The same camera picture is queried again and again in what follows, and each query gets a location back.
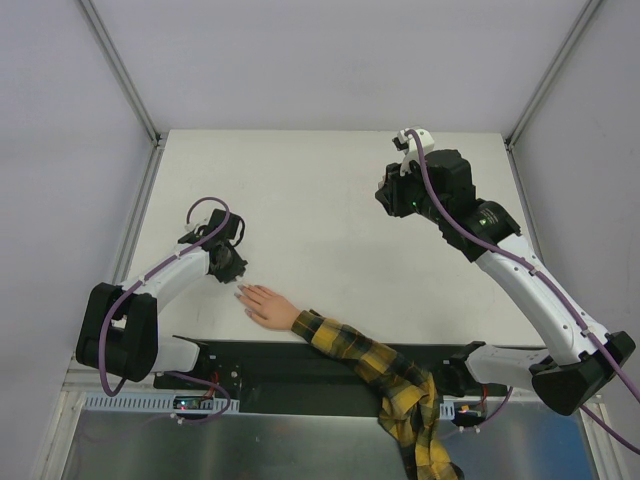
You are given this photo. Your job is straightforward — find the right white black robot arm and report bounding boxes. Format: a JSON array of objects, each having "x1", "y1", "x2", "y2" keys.
[{"x1": 375, "y1": 145, "x2": 636, "y2": 416}]

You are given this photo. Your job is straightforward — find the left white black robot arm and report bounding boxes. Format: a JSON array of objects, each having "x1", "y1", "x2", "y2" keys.
[{"x1": 75, "y1": 209, "x2": 247, "y2": 389}]

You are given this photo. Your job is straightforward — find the mannequin hand with painted nails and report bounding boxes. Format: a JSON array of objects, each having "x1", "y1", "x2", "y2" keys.
[{"x1": 235, "y1": 284, "x2": 301, "y2": 331}]

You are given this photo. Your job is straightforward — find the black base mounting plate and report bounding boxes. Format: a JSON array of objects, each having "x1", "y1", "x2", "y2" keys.
[{"x1": 149, "y1": 337, "x2": 561, "y2": 415}]

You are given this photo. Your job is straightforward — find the left control board green led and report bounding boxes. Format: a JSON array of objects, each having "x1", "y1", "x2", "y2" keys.
[{"x1": 173, "y1": 396, "x2": 214, "y2": 411}]

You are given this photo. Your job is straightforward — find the yellow black plaid shirt sleeve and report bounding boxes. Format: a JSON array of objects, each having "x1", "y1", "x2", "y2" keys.
[{"x1": 292, "y1": 310, "x2": 464, "y2": 479}]

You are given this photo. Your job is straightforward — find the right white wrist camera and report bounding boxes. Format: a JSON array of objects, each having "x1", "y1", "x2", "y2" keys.
[{"x1": 393, "y1": 127, "x2": 435, "y2": 176}]

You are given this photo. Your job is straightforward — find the left aluminium frame post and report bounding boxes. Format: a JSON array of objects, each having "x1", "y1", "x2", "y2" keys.
[{"x1": 76, "y1": 0, "x2": 163, "y2": 147}]

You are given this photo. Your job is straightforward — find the aluminium frame post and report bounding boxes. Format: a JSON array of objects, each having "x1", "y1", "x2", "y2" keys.
[
  {"x1": 505, "y1": 0, "x2": 606, "y2": 152},
  {"x1": 76, "y1": 0, "x2": 163, "y2": 147}
]

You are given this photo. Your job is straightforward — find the white slotted cable duct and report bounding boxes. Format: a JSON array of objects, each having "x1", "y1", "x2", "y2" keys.
[{"x1": 84, "y1": 393, "x2": 240, "y2": 415}]

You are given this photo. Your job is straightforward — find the right aluminium frame post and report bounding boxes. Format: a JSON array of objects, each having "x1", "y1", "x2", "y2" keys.
[{"x1": 505, "y1": 0, "x2": 606, "y2": 152}]

